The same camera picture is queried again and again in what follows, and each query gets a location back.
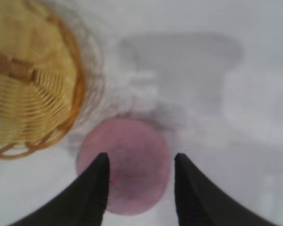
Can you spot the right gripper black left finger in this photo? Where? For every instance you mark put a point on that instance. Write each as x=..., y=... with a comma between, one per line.
x=85, y=195

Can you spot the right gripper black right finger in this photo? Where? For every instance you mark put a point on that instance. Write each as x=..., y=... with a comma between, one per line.
x=198, y=195

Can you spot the pink peach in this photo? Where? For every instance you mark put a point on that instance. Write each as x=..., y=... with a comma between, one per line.
x=136, y=146

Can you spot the yellow woven wicker basket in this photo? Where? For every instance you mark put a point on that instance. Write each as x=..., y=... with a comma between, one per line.
x=30, y=82

